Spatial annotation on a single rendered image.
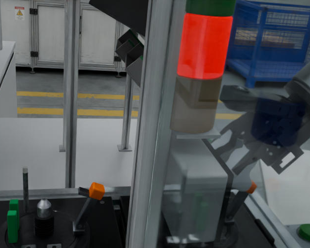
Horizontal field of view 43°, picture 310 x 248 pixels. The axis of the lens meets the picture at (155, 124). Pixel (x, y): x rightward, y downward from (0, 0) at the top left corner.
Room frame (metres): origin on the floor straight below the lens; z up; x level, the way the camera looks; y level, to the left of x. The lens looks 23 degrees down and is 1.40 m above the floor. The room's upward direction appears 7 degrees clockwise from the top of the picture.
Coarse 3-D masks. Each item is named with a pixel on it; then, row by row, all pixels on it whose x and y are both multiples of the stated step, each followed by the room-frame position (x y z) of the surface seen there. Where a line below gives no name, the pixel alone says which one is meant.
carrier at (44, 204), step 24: (24, 168) 0.52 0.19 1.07; (24, 192) 0.52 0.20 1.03; (0, 216) 0.53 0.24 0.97; (24, 216) 0.52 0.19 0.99; (48, 216) 0.48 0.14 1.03; (72, 216) 0.53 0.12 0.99; (96, 216) 0.56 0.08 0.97; (0, 240) 0.45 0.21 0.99; (24, 240) 0.46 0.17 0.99; (48, 240) 0.47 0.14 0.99; (72, 240) 0.47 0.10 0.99; (96, 240) 0.50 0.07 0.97; (120, 240) 0.51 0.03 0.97
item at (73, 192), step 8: (0, 192) 0.61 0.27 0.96; (8, 192) 0.62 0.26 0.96; (16, 192) 0.62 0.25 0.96; (32, 192) 0.63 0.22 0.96; (40, 192) 0.63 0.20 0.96; (48, 192) 0.63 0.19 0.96; (56, 192) 0.63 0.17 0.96; (64, 192) 0.64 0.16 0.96; (72, 192) 0.64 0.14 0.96; (112, 192) 0.66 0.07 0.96; (120, 192) 0.66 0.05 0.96; (128, 192) 0.67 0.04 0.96; (0, 200) 0.59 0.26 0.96; (112, 200) 0.63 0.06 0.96
